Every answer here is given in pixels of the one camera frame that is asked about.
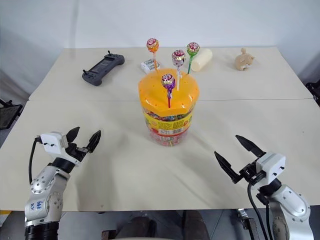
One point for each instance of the dark grey game controller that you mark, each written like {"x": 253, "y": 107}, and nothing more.
{"x": 103, "y": 68}

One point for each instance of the black chair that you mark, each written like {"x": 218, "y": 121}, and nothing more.
{"x": 7, "y": 113}

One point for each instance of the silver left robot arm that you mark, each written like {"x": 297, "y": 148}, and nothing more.
{"x": 42, "y": 190}

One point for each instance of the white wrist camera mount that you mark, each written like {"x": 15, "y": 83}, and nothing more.
{"x": 270, "y": 163}
{"x": 52, "y": 140}

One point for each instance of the green-wrapped lollipop green stick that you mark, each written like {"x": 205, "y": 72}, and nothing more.
{"x": 192, "y": 52}

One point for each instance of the metal table clamp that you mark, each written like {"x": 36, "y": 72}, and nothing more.
{"x": 246, "y": 220}

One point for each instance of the cream cylindrical roll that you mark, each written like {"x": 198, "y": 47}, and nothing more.
{"x": 201, "y": 60}

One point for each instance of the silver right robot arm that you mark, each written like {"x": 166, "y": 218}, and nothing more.
{"x": 287, "y": 210}

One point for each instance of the black equipment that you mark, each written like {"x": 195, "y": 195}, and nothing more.
{"x": 313, "y": 91}

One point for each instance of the beige plush toy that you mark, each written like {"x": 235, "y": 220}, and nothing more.
{"x": 243, "y": 60}

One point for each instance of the orange-wrapped lollipop orange stick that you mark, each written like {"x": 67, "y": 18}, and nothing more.
{"x": 153, "y": 48}

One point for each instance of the purple-wrapped lollipop red stick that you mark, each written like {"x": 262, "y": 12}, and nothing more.
{"x": 168, "y": 86}

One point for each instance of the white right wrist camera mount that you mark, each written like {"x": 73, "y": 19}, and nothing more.
{"x": 270, "y": 163}

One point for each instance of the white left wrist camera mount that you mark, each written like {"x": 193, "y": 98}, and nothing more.
{"x": 52, "y": 140}

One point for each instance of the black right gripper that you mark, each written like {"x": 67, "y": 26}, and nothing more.
{"x": 250, "y": 172}

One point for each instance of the silver-wrapped lollipop white stick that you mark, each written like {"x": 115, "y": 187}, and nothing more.
{"x": 178, "y": 65}

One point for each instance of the yellow-lidded lollipop jar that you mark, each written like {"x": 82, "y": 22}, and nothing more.
{"x": 168, "y": 105}

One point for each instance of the small silver white packet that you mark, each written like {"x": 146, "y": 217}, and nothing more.
{"x": 149, "y": 65}

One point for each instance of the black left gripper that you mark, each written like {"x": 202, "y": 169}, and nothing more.
{"x": 75, "y": 151}

